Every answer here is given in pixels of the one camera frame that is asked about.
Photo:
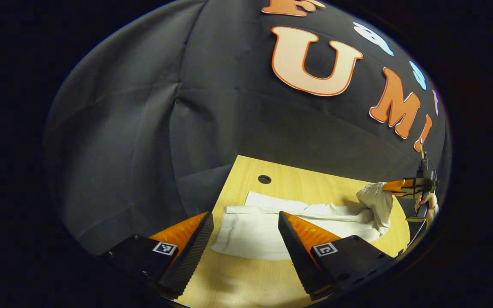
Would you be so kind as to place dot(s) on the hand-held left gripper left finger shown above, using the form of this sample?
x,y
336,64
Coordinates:
x,y
195,252

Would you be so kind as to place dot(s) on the black backdrop cloth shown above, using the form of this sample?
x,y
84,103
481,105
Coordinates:
x,y
144,128

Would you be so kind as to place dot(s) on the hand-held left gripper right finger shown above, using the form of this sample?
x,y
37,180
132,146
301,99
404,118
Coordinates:
x,y
295,252

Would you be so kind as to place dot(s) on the white jeans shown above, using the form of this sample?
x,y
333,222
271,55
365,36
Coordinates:
x,y
250,231

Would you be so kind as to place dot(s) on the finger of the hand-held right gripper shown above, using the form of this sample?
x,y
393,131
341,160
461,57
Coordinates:
x,y
398,185
405,194

